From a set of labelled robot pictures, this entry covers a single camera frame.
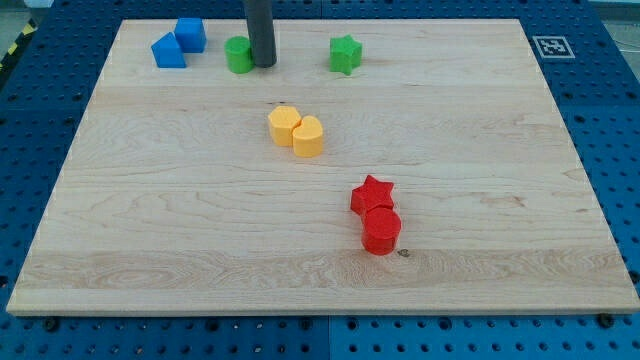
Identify wooden board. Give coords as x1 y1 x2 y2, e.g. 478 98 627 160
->
7 19 639 317

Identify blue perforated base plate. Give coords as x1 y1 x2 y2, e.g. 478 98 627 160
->
1 1 639 359

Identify yellow hexagon block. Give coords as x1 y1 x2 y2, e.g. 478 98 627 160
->
268 105 302 147

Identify red cylinder block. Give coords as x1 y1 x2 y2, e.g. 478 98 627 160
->
361 207 402 256

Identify green star block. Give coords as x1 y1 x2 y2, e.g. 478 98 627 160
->
329 34 363 75

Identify green cylinder block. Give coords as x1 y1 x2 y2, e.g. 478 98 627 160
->
224 36 254 74

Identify blue triangular prism block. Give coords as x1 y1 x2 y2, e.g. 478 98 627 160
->
151 32 186 68

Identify white fiducial marker tag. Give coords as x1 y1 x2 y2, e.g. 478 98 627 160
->
532 35 575 59

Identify red star block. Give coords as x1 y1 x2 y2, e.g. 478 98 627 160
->
350 175 394 217

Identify blue cube block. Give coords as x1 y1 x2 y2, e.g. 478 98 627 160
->
174 18 207 53

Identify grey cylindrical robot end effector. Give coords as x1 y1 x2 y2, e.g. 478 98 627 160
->
243 0 277 68

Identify yellow heart block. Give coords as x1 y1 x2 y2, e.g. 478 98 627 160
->
292 115 324 157

